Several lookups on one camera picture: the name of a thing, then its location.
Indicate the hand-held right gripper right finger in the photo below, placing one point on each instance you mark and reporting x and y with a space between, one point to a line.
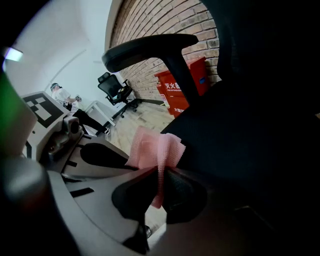
185 197

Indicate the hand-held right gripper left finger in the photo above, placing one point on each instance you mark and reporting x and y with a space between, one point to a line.
100 207

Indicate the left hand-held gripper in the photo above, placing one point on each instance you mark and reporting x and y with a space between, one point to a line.
47 112

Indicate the pink cloth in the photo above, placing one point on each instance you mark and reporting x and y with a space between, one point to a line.
155 150

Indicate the black chair with mesh seat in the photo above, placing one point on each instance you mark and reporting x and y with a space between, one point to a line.
237 130

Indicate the black office chair with headrest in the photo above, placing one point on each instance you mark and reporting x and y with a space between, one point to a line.
112 87

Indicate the white desk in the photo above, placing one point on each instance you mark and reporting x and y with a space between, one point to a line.
102 110

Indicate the red fire equipment cabinet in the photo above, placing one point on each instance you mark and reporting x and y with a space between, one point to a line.
197 75

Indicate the rectangular ceiling light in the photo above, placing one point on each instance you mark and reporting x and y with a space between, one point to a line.
13 55

